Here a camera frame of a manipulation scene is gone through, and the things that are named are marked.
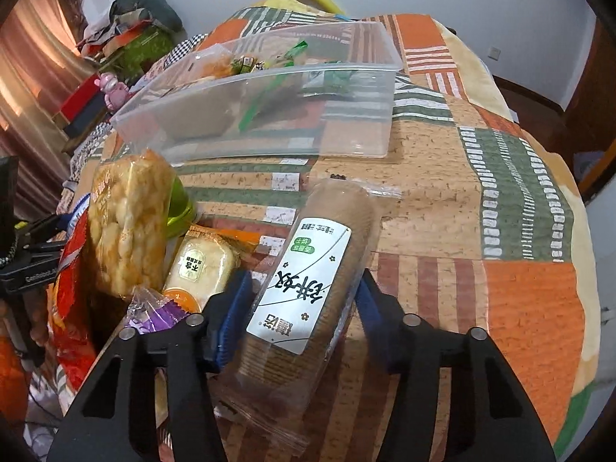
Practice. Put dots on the rice cracker pack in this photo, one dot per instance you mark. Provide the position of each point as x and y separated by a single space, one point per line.
130 221

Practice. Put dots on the white wall socket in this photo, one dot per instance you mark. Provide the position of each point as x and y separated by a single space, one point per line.
493 51

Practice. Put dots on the brown biscuit pack white label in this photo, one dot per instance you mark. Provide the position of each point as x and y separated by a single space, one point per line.
308 284

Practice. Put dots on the pink toy figure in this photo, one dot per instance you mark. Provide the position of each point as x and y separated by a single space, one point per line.
114 89

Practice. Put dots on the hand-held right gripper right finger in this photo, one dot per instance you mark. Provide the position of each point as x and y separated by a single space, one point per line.
371 310

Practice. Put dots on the purple snack packet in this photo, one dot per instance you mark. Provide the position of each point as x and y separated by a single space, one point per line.
156 313

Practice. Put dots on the patchwork blanket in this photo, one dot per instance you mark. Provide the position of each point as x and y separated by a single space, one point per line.
481 202

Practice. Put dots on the yellow cake packet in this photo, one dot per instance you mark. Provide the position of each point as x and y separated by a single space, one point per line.
202 264

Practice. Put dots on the clear plastic container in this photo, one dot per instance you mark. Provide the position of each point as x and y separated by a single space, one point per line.
269 106

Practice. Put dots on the red snack bag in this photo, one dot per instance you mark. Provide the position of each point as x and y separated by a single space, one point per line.
72 298

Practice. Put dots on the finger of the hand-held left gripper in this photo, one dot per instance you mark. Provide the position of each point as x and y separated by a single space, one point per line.
45 227
45 252

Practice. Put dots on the person's left hand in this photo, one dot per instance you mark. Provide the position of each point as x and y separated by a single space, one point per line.
38 320

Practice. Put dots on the orange cracker packet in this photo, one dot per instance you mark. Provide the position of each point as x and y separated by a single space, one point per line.
214 65

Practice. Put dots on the brown curtain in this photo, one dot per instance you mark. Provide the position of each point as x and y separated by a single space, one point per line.
33 82

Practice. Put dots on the pile of clothes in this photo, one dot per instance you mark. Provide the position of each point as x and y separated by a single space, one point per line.
134 19

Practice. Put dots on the red box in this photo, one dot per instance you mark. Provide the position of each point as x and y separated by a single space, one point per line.
84 98

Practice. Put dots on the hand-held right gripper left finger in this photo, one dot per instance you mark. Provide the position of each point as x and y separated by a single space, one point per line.
237 305

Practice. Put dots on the green candy wrapper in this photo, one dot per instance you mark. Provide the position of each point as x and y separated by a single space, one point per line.
296 53

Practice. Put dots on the checkered cloth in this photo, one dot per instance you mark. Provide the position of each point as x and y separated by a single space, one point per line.
168 55

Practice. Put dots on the long green snack packet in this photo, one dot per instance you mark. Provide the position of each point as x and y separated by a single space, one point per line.
255 108

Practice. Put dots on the wooden door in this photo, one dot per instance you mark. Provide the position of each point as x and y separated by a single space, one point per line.
594 106

